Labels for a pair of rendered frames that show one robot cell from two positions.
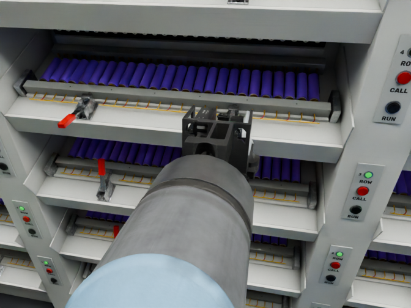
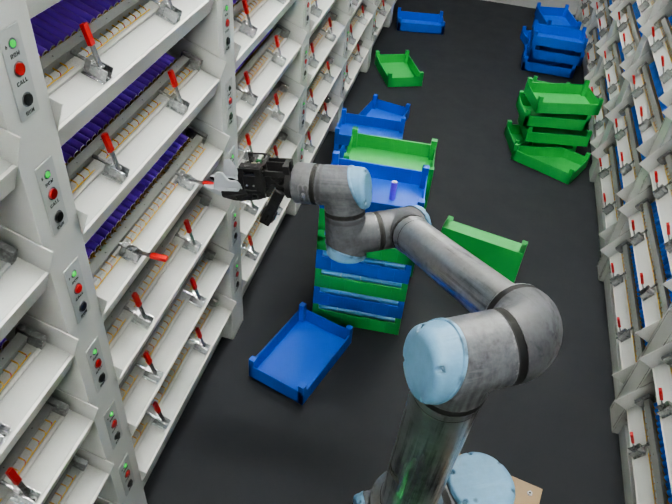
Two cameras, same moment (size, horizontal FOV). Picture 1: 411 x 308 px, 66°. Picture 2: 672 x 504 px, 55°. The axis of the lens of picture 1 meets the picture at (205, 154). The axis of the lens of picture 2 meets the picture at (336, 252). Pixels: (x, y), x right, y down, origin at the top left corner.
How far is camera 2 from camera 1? 134 cm
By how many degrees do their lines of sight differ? 69
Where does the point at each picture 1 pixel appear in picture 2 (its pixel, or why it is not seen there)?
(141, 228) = (335, 173)
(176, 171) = (305, 170)
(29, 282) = not seen: outside the picture
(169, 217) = (332, 168)
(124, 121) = (153, 236)
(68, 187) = (121, 352)
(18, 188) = (107, 392)
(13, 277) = not seen: outside the picture
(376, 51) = (222, 96)
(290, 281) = (219, 266)
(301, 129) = (203, 158)
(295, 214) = (209, 215)
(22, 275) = not seen: outside the picture
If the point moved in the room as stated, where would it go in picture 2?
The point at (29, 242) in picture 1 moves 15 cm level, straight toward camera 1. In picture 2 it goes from (113, 458) to (177, 425)
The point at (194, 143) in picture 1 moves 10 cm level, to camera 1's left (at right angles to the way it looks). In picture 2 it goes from (288, 165) to (282, 192)
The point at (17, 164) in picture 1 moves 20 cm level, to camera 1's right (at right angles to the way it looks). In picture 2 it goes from (108, 360) to (138, 289)
